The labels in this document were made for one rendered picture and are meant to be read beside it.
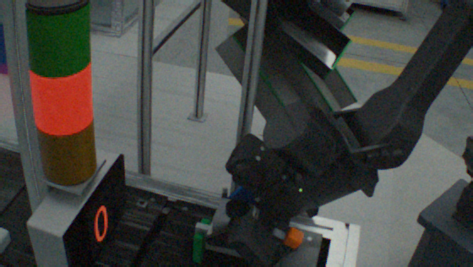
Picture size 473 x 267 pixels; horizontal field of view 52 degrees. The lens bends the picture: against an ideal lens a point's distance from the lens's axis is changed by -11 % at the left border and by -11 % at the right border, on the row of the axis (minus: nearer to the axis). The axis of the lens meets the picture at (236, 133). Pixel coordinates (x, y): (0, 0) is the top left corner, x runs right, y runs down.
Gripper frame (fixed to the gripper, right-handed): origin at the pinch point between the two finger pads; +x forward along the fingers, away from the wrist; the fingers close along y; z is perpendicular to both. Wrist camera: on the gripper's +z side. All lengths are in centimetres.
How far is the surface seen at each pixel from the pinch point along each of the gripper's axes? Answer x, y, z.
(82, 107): -10.7, 19.6, 24.9
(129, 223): 19.4, -3.5, 3.4
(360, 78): 56, -266, -97
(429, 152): -11, -60, -41
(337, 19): -14.7, -38.0, 5.5
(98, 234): -1.7, 19.6, 14.8
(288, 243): -4.4, 1.0, -6.3
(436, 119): 17, -235, -133
